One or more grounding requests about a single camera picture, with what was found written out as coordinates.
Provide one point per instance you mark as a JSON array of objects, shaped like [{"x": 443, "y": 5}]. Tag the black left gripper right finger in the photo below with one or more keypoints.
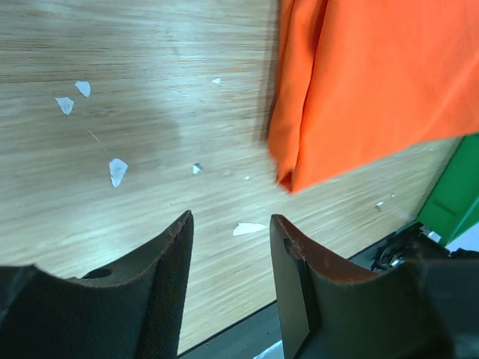
[{"x": 331, "y": 307}]

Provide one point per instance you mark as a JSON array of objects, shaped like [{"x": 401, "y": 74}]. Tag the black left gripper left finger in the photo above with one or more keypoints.
[{"x": 129, "y": 308}]

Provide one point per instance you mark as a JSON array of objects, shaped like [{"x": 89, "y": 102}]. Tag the orange t shirt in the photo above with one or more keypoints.
[{"x": 361, "y": 80}]

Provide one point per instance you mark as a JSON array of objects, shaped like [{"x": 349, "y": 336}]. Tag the green plastic tray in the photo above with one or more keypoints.
[{"x": 452, "y": 206}]

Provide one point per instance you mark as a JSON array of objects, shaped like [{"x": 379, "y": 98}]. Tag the white paper scrap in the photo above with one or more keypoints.
[
  {"x": 66, "y": 104},
  {"x": 84, "y": 88},
  {"x": 247, "y": 228},
  {"x": 117, "y": 171}
]

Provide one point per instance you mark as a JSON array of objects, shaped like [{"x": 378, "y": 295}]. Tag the white paper scrap middle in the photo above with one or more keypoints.
[{"x": 117, "y": 171}]

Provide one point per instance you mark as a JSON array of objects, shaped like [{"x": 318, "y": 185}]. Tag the white paper scrap left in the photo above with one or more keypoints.
[{"x": 66, "y": 104}]

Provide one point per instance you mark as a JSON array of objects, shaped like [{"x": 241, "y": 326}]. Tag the white paper scrap upper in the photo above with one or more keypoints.
[{"x": 84, "y": 88}]

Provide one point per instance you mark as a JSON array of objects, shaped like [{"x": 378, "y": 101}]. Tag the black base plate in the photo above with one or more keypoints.
[{"x": 259, "y": 336}]

